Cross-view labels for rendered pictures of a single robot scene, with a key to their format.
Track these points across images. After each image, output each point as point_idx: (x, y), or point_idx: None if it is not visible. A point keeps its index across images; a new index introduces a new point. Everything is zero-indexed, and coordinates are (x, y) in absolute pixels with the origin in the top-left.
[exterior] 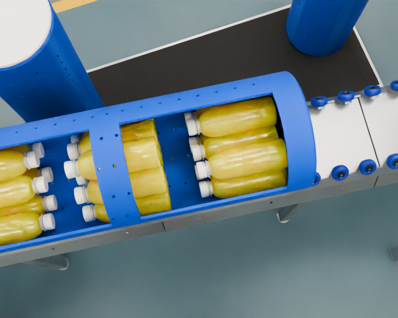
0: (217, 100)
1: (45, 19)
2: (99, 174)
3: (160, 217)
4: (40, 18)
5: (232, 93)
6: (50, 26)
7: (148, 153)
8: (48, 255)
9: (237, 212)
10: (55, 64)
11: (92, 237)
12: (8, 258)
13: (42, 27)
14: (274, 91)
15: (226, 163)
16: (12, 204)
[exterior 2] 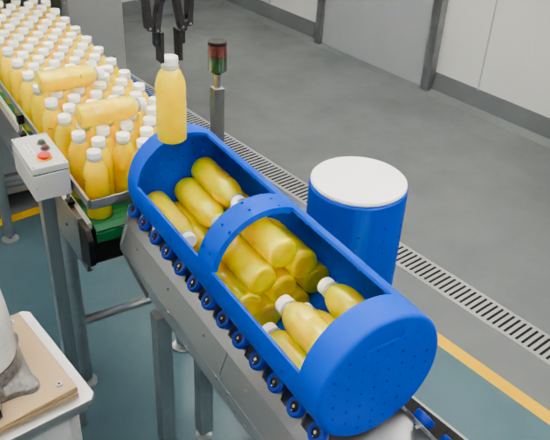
0: (355, 260)
1: (378, 201)
2: (237, 205)
3: (220, 287)
4: (377, 198)
5: (370, 271)
6: (374, 205)
7: (275, 237)
8: (161, 295)
9: (268, 429)
10: (349, 242)
11: (189, 309)
12: (148, 265)
13: (369, 201)
14: (394, 295)
15: (299, 307)
16: (194, 211)
